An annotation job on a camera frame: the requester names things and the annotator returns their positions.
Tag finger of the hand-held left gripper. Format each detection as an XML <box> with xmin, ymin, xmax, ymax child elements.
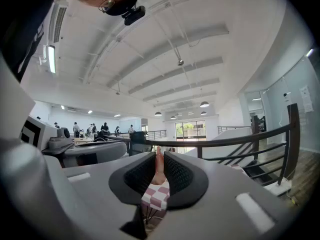
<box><xmin>63</xmin><ymin>140</ymin><xmax>129</xmax><ymax>161</ymax></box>

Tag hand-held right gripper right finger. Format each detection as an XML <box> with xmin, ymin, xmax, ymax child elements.
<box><xmin>149</xmin><ymin>150</ymin><xmax>301</xmax><ymax>240</ymax></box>

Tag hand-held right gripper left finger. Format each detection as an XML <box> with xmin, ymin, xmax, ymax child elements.
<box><xmin>61</xmin><ymin>151</ymin><xmax>157</xmax><ymax>240</ymax></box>

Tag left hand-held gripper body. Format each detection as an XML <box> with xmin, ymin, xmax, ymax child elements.
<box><xmin>19</xmin><ymin>115</ymin><xmax>99</xmax><ymax>169</ymax></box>

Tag pink shrimp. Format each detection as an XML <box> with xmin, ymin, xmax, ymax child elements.
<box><xmin>150</xmin><ymin>145</ymin><xmax>168</xmax><ymax>186</ymax></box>

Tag wooden work table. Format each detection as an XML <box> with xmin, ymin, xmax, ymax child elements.
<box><xmin>73</xmin><ymin>137</ymin><xmax>101</xmax><ymax>146</ymax></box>

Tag black office chair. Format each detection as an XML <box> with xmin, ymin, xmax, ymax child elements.
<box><xmin>129</xmin><ymin>131</ymin><xmax>154</xmax><ymax>157</ymax></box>

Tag thin metal balcony railing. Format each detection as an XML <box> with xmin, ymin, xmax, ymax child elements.
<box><xmin>109</xmin><ymin>125</ymin><xmax>252</xmax><ymax>142</ymax></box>

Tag pink white checkered cloth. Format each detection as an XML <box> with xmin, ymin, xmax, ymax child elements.
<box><xmin>140</xmin><ymin>182</ymin><xmax>171</xmax><ymax>212</ymax></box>

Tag dark stair railing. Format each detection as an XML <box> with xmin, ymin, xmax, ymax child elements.
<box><xmin>102</xmin><ymin>103</ymin><xmax>301</xmax><ymax>188</ymax></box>

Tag long ceiling tube light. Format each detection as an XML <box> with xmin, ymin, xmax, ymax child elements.
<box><xmin>47</xmin><ymin>44</ymin><xmax>57</xmax><ymax>74</ymax></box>

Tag ceiling air vent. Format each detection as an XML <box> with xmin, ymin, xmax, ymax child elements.
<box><xmin>53</xmin><ymin>5</ymin><xmax>68</xmax><ymax>44</ymax></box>

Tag white paper notice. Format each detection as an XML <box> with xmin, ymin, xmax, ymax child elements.
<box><xmin>298</xmin><ymin>84</ymin><xmax>314</xmax><ymax>114</ymax></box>

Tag black head camera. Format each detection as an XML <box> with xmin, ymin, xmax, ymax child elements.
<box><xmin>120</xmin><ymin>5</ymin><xmax>147</xmax><ymax>27</ymax></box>

